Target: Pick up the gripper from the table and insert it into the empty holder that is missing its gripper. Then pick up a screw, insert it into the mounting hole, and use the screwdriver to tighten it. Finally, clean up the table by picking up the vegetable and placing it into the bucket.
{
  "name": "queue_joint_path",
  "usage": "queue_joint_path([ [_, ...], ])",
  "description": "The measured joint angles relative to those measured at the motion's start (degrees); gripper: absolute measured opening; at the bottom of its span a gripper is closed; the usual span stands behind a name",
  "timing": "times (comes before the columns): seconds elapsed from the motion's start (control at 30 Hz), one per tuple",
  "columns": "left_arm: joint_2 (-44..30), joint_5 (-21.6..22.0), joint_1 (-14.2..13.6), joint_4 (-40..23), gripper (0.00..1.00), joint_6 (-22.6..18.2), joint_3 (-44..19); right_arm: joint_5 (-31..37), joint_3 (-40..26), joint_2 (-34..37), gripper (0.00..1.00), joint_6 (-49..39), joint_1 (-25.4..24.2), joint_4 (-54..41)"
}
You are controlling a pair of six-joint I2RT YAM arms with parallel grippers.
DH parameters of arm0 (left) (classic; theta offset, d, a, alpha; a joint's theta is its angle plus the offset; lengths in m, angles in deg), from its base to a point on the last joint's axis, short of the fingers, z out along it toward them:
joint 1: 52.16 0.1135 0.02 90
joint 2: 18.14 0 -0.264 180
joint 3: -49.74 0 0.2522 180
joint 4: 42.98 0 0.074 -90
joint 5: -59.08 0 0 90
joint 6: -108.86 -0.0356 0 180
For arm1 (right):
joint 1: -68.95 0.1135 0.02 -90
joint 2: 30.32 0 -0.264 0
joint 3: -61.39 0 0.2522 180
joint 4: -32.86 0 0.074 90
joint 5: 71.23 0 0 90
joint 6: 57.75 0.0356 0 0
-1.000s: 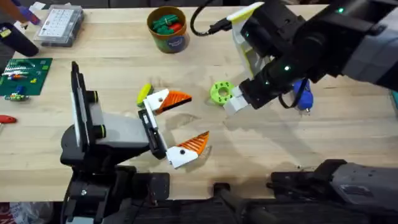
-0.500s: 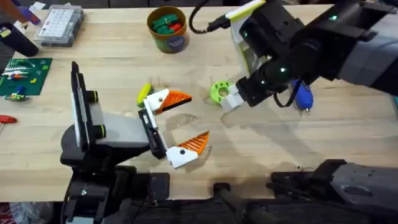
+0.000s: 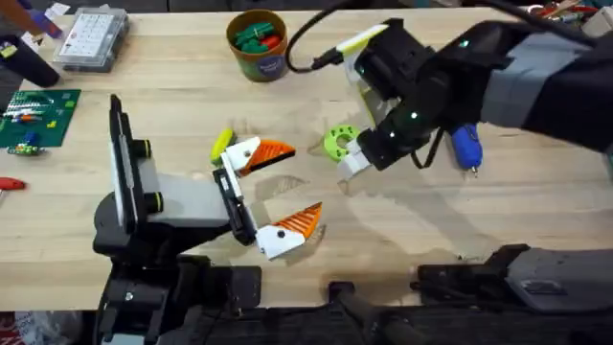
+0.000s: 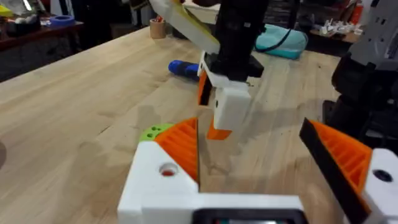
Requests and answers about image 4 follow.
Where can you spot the dark side table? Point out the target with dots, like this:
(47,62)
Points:
(34,35)

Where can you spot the heap of white parts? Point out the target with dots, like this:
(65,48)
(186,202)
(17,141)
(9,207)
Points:
(337,28)

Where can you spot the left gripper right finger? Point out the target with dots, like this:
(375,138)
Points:
(348,161)

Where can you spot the teal soft bag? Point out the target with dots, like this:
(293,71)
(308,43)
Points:
(286,43)

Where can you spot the red bottle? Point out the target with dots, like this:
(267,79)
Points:
(357,14)

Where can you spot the blue electric screwdriver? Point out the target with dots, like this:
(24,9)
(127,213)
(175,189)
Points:
(183,69)

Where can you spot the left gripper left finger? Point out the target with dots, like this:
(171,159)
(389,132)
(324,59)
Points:
(149,174)

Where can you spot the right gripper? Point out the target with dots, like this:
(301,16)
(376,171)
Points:
(236,40)

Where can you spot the green disc with holes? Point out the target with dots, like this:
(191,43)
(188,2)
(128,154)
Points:
(154,131)

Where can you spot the blue tape roll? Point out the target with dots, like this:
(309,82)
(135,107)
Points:
(62,20)

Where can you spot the brown cardboard tape roll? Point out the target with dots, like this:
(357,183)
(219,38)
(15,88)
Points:
(158,29)

